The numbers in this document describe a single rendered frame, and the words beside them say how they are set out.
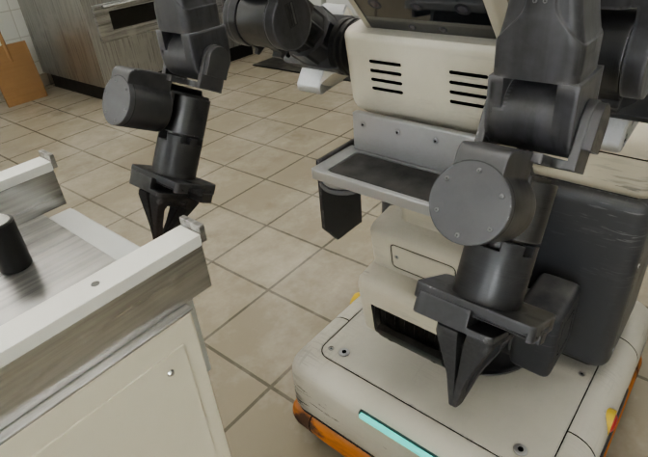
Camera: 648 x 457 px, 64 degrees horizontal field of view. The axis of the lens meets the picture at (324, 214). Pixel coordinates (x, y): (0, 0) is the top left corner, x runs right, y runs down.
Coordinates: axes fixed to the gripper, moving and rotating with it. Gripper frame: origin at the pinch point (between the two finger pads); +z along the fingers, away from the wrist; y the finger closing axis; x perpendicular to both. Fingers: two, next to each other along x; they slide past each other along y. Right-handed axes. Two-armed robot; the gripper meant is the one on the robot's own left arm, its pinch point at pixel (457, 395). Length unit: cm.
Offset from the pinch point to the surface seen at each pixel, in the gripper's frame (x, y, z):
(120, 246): -11.0, -36.5, -2.2
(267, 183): 139, -156, 13
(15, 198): -16, -51, -4
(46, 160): -13, -52, -8
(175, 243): -14.5, -23.0, -7.2
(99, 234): -11.0, -40.8, -2.3
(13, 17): 129, -440, -46
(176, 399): -12.3, -21.3, 7.9
